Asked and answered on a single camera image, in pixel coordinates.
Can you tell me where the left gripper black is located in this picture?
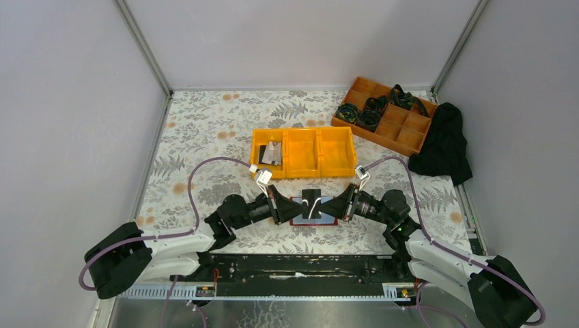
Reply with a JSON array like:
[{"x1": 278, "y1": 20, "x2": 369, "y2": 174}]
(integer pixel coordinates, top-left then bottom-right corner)
[{"x1": 231, "y1": 186, "x2": 307, "y2": 232}]

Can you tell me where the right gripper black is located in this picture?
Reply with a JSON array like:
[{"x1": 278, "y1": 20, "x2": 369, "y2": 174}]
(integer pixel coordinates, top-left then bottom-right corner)
[{"x1": 315, "y1": 183, "x2": 393, "y2": 226}]

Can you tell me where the grey credit card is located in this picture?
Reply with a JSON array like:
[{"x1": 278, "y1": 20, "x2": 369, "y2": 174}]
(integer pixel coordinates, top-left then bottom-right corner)
[{"x1": 262, "y1": 141, "x2": 283, "y2": 165}]

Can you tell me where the yellow three-compartment bin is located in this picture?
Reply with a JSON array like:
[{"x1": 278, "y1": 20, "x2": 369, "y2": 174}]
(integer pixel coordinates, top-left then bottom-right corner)
[{"x1": 249, "y1": 127, "x2": 357, "y2": 180}]

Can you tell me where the black credit card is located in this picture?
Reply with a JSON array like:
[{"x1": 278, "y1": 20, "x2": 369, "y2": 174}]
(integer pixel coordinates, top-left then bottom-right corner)
[{"x1": 301, "y1": 189, "x2": 322, "y2": 220}]

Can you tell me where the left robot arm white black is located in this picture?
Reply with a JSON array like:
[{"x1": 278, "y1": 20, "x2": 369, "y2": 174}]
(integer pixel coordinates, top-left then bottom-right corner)
[{"x1": 79, "y1": 186, "x2": 308, "y2": 299}]

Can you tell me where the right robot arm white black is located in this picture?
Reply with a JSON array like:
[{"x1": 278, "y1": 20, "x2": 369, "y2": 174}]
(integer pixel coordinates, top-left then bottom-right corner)
[{"x1": 315, "y1": 184, "x2": 545, "y2": 327}]

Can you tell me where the black white striped card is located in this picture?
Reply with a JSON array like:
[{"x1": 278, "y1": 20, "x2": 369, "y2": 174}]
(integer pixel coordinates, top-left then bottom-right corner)
[{"x1": 258, "y1": 144, "x2": 268, "y2": 165}]

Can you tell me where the black cloth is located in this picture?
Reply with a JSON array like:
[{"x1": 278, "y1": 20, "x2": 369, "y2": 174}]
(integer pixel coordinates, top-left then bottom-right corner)
[{"x1": 408, "y1": 102, "x2": 472, "y2": 186}]

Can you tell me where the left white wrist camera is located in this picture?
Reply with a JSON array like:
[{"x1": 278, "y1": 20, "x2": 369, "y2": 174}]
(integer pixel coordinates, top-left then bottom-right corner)
[{"x1": 249, "y1": 164, "x2": 272, "y2": 196}]

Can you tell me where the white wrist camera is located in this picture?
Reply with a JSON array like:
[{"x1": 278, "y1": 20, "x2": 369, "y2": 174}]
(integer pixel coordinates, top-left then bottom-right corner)
[
  {"x1": 249, "y1": 164, "x2": 272, "y2": 196},
  {"x1": 354, "y1": 165, "x2": 371, "y2": 191}
]

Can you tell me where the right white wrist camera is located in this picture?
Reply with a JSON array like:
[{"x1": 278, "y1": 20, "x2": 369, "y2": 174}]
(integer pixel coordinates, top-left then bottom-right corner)
[{"x1": 354, "y1": 165, "x2": 371, "y2": 191}]

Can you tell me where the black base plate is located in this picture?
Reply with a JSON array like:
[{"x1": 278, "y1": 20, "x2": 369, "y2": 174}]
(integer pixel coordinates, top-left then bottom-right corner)
[{"x1": 169, "y1": 252, "x2": 424, "y2": 292}]

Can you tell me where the rolled black strap middle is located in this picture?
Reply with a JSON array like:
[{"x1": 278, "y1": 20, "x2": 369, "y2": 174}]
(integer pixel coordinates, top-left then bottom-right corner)
[{"x1": 357, "y1": 96, "x2": 389, "y2": 133}]

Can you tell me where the rolled black strap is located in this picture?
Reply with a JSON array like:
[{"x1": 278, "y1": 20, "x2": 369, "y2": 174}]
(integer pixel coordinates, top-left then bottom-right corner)
[
  {"x1": 336, "y1": 102, "x2": 361, "y2": 125},
  {"x1": 357, "y1": 96, "x2": 389, "y2": 133}
]

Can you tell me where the rolled black strap left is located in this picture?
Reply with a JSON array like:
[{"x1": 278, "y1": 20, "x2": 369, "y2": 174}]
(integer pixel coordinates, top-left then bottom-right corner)
[{"x1": 336, "y1": 102, "x2": 361, "y2": 125}]

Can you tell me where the aluminium slotted rail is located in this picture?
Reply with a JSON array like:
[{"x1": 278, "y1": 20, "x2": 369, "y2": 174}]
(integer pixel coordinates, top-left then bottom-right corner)
[{"x1": 120, "y1": 281, "x2": 416, "y2": 303}]

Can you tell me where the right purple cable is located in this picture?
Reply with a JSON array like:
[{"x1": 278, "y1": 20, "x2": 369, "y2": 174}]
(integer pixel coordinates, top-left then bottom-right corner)
[{"x1": 364, "y1": 155, "x2": 548, "y2": 328}]

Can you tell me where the purple cable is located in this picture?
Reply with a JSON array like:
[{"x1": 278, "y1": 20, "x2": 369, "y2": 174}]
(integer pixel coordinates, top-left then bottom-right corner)
[
  {"x1": 364, "y1": 155, "x2": 548, "y2": 328},
  {"x1": 79, "y1": 156, "x2": 257, "y2": 328}
]

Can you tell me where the loose black strap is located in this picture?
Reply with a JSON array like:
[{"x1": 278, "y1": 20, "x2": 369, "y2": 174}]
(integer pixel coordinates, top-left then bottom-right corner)
[{"x1": 389, "y1": 84, "x2": 431, "y2": 119}]

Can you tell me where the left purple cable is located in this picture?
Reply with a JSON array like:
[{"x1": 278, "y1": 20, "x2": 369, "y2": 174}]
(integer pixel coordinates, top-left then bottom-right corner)
[{"x1": 79, "y1": 156, "x2": 257, "y2": 328}]

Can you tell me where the right aluminium corner post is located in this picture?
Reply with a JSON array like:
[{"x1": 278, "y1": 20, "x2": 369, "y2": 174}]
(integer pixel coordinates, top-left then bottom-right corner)
[{"x1": 431, "y1": 0, "x2": 490, "y2": 98}]

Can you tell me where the aluminium corner post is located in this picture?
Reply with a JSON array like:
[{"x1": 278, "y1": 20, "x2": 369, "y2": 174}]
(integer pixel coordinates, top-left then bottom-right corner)
[
  {"x1": 113, "y1": 0, "x2": 173, "y2": 98},
  {"x1": 431, "y1": 0, "x2": 490, "y2": 98}
]

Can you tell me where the left aluminium corner post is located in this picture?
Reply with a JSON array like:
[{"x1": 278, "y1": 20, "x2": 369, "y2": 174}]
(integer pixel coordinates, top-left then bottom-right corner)
[{"x1": 113, "y1": 0, "x2": 173, "y2": 98}]

